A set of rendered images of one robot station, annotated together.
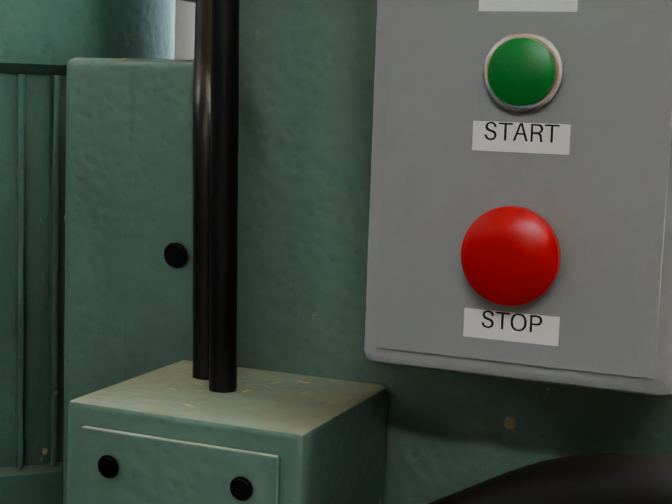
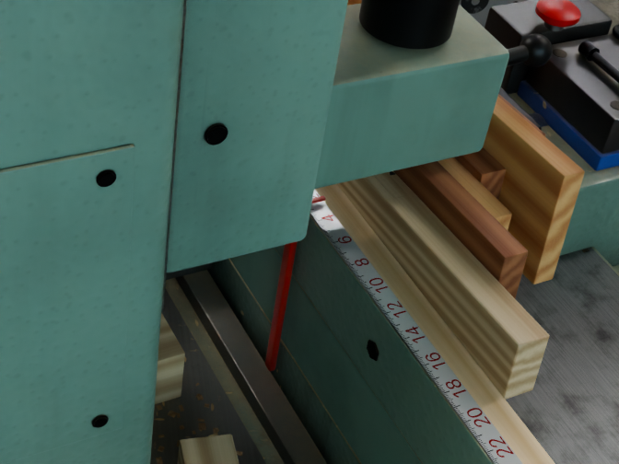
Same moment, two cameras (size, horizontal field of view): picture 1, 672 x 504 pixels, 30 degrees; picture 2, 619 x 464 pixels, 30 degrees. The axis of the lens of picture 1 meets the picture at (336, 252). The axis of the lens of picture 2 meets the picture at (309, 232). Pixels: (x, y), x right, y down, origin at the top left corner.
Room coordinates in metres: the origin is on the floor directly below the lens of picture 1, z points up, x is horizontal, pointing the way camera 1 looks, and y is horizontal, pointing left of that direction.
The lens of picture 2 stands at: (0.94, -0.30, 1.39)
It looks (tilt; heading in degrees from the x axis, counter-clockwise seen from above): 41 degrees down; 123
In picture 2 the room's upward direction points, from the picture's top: 10 degrees clockwise
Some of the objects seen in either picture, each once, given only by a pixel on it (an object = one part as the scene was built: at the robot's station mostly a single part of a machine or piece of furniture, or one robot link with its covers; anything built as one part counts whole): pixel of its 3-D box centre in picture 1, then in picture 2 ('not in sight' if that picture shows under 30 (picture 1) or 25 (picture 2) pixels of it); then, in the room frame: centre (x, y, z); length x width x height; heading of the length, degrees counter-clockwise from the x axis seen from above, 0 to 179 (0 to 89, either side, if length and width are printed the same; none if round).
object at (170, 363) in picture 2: not in sight; (147, 359); (0.59, 0.07, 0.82); 0.04 x 0.03 x 0.04; 159
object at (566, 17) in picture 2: not in sight; (557, 11); (0.67, 0.36, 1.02); 0.03 x 0.03 x 0.01
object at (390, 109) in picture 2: not in sight; (357, 98); (0.65, 0.16, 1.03); 0.14 x 0.07 x 0.09; 68
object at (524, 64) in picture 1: (521, 72); not in sight; (0.38, -0.05, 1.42); 0.02 x 0.01 x 0.02; 68
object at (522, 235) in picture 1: (510, 255); not in sight; (0.38, -0.05, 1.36); 0.03 x 0.01 x 0.03; 68
